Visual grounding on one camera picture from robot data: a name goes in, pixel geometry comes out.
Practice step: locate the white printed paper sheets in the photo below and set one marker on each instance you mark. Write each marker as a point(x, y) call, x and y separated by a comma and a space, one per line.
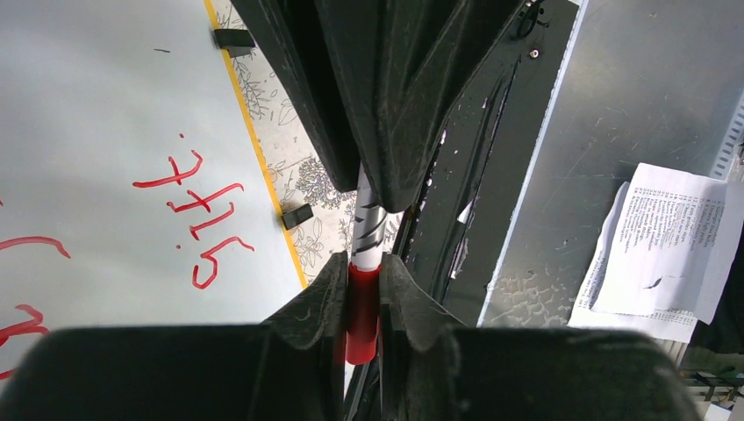
point(663, 255)

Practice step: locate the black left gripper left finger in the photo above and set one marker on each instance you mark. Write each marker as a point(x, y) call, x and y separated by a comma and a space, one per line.
point(288, 367)

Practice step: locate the red marker cap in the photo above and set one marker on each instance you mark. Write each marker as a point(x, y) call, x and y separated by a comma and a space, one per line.
point(363, 307)

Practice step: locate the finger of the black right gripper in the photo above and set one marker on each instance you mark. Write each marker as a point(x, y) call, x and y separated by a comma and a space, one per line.
point(289, 35)
point(399, 67)

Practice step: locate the white red whiteboard marker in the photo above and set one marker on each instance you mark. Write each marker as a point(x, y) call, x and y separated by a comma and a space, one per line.
point(369, 227)

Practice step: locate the grey slotted cable duct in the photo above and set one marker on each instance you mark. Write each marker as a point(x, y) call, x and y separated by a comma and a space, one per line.
point(728, 160)

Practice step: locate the yellow framed whiteboard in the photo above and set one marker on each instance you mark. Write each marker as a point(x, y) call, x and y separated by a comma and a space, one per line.
point(132, 192)

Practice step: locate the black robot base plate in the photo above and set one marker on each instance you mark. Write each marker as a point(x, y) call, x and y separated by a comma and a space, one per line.
point(458, 219)

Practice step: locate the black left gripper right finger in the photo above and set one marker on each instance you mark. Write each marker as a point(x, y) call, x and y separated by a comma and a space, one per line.
point(433, 367)

